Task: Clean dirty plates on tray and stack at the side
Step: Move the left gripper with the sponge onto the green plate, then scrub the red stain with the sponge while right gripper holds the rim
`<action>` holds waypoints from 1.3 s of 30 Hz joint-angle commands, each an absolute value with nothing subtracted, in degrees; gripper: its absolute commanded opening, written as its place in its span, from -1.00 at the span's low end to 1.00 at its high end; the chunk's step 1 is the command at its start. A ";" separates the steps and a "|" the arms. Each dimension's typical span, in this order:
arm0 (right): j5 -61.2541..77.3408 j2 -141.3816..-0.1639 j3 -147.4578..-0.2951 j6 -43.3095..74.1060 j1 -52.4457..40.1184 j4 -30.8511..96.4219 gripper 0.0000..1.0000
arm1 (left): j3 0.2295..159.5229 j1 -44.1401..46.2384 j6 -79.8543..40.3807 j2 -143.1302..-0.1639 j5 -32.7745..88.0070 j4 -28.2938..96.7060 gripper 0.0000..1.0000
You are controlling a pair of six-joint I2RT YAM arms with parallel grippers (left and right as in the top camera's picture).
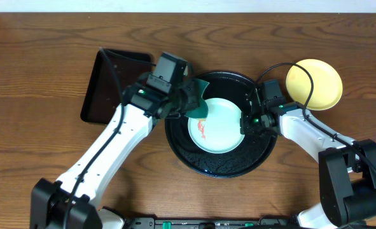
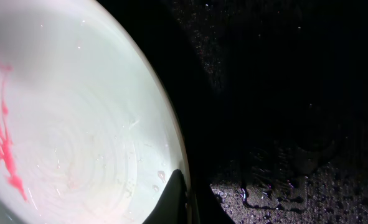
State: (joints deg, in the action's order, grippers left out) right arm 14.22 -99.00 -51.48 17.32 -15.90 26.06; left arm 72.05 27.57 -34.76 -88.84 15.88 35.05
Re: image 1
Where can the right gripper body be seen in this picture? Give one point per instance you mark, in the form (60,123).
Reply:
(253,124)

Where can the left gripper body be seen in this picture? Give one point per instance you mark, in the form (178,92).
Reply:
(191,98)

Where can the green yellow sponge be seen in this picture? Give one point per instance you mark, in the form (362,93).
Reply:
(201,111)

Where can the light blue plate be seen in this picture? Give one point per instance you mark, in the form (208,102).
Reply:
(220,131)

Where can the yellow plate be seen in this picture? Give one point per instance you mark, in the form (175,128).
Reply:
(327,83)

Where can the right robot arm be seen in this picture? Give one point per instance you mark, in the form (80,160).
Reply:
(347,168)

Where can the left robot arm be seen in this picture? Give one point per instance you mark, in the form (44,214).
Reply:
(73,200)

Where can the round black tray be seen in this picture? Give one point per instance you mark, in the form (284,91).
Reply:
(250,153)

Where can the black rectangular tray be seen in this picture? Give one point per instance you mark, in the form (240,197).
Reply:
(102,97)

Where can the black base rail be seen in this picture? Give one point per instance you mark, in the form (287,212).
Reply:
(152,223)

